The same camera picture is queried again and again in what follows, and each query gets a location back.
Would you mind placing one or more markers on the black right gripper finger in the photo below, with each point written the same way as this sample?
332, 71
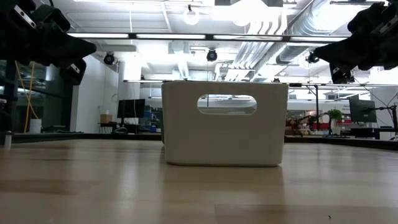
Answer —
340, 74
351, 53

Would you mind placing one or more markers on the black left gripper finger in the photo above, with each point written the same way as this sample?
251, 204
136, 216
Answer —
68, 49
74, 76

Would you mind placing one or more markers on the black monitor on arm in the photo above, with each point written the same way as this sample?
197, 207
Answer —
362, 110

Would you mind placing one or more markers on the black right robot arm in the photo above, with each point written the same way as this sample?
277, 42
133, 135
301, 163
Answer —
391, 53

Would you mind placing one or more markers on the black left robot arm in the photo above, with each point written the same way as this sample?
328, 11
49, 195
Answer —
12, 40

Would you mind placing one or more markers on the white plastic bin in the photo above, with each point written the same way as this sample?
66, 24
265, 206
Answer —
186, 140

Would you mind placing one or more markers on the black round ceiling spotlight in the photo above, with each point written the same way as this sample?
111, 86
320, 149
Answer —
109, 58
311, 58
211, 55

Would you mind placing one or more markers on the green plant in white vase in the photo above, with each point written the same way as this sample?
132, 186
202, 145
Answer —
335, 114

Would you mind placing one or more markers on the brown cardboard box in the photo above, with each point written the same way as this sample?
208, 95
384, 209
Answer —
105, 118

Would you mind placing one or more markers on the white bucket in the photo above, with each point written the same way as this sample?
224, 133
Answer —
35, 126

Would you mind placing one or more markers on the black computer monitor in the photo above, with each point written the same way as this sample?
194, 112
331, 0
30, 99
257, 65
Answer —
130, 108

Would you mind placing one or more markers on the white globe ceiling lamp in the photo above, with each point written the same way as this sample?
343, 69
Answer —
191, 17

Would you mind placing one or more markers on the black bar with light strips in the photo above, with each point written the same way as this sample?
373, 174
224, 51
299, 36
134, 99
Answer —
208, 37

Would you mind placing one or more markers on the silver ventilation duct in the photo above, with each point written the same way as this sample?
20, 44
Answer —
304, 28

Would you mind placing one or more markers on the black aluminium table frame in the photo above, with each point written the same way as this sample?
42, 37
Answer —
342, 141

